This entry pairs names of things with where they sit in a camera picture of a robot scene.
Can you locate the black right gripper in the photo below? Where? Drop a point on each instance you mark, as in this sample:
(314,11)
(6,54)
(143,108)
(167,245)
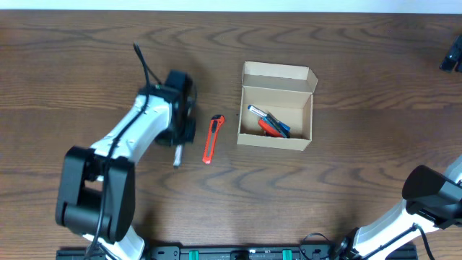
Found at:
(451,60)

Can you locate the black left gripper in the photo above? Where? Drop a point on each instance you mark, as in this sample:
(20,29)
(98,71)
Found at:
(180,136)

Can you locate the black whiteboard marker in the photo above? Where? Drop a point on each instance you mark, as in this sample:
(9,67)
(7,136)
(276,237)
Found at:
(178,156)

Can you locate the red black stapler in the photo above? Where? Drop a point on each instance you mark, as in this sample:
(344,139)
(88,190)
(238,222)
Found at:
(274,128)

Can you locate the blue whiteboard marker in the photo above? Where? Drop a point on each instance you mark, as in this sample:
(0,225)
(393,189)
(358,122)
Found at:
(262,114)

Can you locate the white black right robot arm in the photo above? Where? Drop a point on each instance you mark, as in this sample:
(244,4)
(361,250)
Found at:
(431,201)

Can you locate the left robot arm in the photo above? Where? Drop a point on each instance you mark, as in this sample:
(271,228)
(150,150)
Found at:
(96,196)

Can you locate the orange utility knife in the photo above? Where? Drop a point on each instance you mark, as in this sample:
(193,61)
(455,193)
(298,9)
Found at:
(215,124)

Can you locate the open cardboard box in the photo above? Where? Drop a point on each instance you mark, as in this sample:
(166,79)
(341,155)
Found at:
(284,91)

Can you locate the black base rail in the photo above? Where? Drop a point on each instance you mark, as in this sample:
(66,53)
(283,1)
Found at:
(305,251)

